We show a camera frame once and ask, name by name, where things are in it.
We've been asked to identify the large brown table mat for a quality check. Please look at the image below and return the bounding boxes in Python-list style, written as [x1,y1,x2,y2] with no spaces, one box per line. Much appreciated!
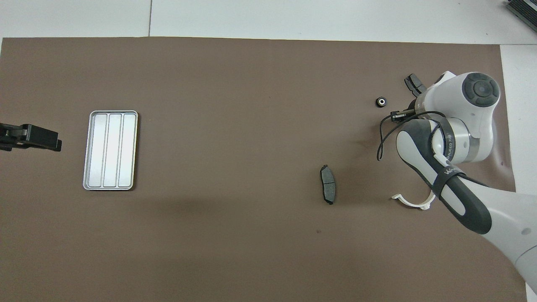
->
[0,36,527,302]

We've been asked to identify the white plastic half-ring clamp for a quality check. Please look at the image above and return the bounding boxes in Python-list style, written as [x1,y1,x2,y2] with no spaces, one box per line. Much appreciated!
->
[391,191,437,211]

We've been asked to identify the silver metal compartment tray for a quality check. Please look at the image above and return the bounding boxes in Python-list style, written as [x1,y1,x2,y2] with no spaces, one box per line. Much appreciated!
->
[83,110,139,191]

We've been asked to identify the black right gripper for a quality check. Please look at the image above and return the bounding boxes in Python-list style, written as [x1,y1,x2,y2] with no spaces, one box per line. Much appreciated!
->
[391,107,419,123]

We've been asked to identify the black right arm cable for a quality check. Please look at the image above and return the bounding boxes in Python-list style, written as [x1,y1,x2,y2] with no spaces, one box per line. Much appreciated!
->
[377,110,490,188]

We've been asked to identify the dark grey brake pad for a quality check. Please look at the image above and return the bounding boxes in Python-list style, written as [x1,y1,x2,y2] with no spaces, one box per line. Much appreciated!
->
[404,73,428,96]
[320,164,337,206]

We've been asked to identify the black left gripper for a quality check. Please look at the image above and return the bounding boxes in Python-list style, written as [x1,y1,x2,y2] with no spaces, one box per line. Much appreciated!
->
[0,123,62,152]

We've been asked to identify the dark ribbed metal device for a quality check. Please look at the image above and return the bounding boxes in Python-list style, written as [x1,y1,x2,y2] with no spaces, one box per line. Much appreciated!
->
[506,0,537,26]

